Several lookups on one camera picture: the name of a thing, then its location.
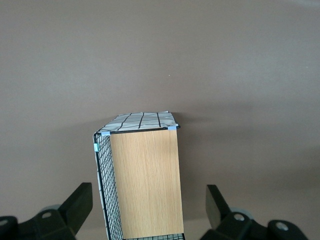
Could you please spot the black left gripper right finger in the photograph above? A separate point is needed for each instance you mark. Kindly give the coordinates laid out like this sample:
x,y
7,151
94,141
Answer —
x,y
220,217

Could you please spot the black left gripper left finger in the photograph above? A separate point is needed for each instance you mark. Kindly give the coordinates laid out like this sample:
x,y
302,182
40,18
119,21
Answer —
x,y
75,212

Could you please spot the light wooden board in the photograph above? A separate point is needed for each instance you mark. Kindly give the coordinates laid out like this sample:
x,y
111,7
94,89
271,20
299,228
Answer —
x,y
147,187

